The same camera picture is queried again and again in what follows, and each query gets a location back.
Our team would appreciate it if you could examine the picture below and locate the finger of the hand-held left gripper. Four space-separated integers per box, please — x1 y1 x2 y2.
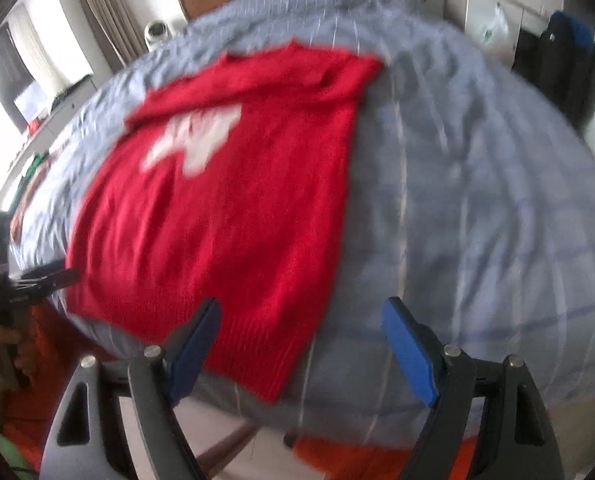
6 286 49 307
19 266 82 290

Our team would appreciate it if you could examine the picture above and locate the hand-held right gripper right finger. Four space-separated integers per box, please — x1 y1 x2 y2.
380 296 565 480

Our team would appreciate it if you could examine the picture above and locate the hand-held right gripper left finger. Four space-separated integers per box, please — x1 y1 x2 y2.
40 297 223 480

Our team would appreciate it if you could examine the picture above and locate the red sweater with white rabbit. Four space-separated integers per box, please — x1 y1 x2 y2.
65 40 384 403

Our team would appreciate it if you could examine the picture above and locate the person's left hand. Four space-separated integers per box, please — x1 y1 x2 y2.
0 324 38 385

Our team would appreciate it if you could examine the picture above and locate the brown cloth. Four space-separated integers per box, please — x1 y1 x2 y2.
8 160 68 246

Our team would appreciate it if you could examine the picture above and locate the bed with blue checked sheet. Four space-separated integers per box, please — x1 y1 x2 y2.
8 0 595 450

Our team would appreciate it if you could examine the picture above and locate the small white fan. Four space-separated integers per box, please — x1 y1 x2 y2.
144 19 172 52

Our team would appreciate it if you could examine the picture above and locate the beige curtain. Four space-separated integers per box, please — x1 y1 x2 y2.
70 0 149 77

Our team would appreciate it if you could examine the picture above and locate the black and blue backpack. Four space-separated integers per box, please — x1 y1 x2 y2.
509 10 595 132

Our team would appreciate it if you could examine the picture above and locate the white plastic bag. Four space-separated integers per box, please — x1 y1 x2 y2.
476 2 517 57

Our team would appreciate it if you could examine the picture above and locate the white cabinet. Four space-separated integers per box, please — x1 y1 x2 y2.
442 0 548 61

